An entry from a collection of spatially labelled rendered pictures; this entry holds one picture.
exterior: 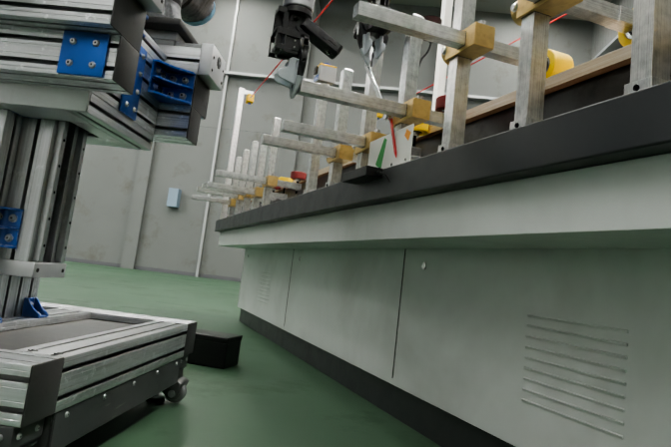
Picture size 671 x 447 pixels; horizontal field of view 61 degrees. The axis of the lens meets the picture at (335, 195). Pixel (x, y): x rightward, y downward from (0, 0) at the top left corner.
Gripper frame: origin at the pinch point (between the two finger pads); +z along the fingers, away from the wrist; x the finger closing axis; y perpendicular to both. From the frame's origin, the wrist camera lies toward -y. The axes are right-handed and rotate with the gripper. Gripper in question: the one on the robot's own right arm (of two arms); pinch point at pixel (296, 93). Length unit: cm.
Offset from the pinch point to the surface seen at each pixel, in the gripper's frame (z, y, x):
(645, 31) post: 4, -29, 72
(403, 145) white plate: 7.6, -28.7, 2.1
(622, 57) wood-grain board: -5, -49, 49
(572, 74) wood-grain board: -6, -49, 36
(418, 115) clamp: 0.2, -30.5, 5.1
